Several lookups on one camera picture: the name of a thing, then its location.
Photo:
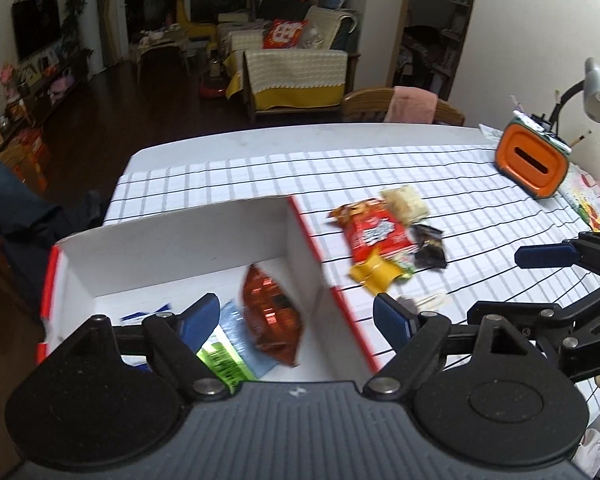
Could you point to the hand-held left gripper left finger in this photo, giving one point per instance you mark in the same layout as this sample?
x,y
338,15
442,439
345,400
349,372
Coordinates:
x,y
200,317

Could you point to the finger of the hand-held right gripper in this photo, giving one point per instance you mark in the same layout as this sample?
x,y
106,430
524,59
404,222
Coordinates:
x,y
542,255
555,316

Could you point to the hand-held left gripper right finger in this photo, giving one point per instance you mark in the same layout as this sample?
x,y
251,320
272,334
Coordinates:
x,y
392,317

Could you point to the light blue sachet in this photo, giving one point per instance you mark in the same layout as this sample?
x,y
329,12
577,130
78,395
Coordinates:
x,y
235,330

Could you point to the green snack bar packet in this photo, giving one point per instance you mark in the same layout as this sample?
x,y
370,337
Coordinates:
x,y
225,362

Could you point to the white and blue snack packet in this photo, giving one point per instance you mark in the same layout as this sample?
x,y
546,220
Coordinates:
x,y
147,314

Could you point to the shiny brown snack packet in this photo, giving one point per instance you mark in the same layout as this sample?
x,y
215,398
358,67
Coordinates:
x,y
270,315

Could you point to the red and white cardboard box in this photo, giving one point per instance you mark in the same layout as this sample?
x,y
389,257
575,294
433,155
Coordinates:
x,y
180,240

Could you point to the clear wrapped dark cookie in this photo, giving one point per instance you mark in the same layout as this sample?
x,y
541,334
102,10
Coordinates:
x,y
425,302

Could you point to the yellow snack packet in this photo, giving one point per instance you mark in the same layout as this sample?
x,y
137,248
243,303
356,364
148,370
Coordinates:
x,y
377,272

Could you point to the small green white packet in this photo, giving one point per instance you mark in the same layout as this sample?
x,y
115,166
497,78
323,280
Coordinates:
x,y
405,262

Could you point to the colourful printed cloth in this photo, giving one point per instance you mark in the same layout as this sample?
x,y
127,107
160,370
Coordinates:
x,y
587,205

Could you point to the white checked tablecloth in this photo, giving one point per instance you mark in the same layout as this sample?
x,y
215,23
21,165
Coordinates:
x,y
480,220

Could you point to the black snack packet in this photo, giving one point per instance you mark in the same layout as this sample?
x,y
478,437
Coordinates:
x,y
430,247

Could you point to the red snack packet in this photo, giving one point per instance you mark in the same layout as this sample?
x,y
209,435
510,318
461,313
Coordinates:
x,y
377,232

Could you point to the orange and green tissue box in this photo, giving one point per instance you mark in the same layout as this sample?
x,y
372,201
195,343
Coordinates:
x,y
530,162

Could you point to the white cloth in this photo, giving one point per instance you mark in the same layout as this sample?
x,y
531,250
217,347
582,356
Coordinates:
x,y
592,447

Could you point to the cream cracker packet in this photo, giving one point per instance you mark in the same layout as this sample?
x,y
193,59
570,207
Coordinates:
x,y
405,202

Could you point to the silver desk lamp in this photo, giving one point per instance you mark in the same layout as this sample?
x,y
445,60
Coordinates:
x,y
597,95

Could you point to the pink towel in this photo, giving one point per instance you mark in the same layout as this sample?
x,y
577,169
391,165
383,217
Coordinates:
x,y
412,105

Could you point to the wooden chair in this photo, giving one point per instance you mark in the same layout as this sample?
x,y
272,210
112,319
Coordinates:
x,y
365,105

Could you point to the dark blue cloth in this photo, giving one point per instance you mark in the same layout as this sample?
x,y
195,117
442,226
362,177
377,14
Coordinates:
x,y
10,200

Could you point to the red floor toy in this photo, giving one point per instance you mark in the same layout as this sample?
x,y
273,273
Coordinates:
x,y
212,90

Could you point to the orange boxes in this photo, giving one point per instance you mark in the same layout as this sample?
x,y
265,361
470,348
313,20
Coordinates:
x,y
25,157

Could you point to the wooden bookshelf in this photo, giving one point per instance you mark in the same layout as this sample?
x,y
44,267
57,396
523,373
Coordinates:
x,y
455,5

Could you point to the sofa with cream cover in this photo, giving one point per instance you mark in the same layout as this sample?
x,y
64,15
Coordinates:
x,y
290,67

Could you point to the coffee table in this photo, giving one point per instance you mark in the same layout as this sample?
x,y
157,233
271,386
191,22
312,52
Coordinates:
x,y
162,45

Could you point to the television cabinet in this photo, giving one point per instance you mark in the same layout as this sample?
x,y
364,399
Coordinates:
x,y
40,90

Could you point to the red cushion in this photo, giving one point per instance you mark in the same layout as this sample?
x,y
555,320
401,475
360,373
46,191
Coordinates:
x,y
282,34

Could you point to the yellow giraffe toy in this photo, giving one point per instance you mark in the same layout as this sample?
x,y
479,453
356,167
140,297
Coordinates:
x,y
185,10

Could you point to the white tower air conditioner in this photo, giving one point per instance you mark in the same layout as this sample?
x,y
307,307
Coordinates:
x,y
90,15

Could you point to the black television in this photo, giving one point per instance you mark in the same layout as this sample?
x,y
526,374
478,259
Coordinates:
x,y
36,25

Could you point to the tall green plant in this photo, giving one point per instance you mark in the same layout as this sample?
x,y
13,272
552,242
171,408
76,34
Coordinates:
x,y
75,5

